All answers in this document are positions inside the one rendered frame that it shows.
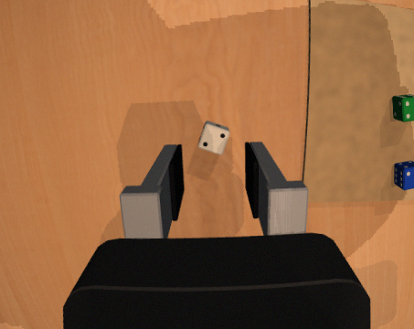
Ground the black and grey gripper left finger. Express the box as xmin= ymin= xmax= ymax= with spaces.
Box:
xmin=119 ymin=144 xmax=185 ymax=239

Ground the blue die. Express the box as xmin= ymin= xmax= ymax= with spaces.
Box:
xmin=394 ymin=161 xmax=414 ymax=190

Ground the tan mat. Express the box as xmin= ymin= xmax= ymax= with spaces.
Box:
xmin=303 ymin=0 xmax=414 ymax=203

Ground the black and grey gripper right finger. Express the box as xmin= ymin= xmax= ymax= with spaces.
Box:
xmin=245 ymin=142 xmax=309 ymax=236

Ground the green die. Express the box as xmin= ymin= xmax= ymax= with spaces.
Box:
xmin=392 ymin=94 xmax=414 ymax=122

